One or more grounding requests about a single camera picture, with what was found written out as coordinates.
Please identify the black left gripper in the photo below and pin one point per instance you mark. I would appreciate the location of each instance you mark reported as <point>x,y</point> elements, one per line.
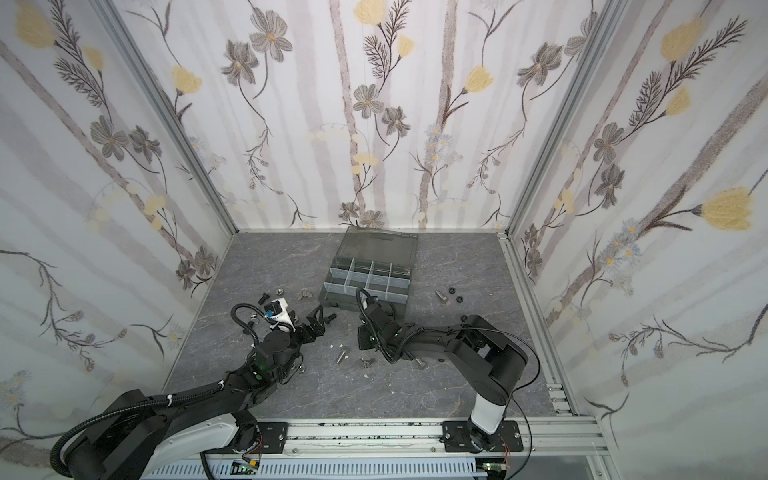
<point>316,329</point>

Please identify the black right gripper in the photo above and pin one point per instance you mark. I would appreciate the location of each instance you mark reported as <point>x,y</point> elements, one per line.
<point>377,327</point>

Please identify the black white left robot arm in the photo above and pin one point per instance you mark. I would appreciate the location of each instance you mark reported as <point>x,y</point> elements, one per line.
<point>137,434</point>

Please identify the green compartment organizer box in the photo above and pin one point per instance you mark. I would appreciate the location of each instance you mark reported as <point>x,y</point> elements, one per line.
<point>378,261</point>

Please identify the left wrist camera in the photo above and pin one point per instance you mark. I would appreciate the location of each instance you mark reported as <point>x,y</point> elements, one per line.
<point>277,316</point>

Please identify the white slotted cable duct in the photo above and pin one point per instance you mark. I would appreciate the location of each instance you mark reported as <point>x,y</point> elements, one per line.
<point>324,468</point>

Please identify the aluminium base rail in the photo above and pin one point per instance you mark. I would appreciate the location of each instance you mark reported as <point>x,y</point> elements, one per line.
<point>433,437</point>

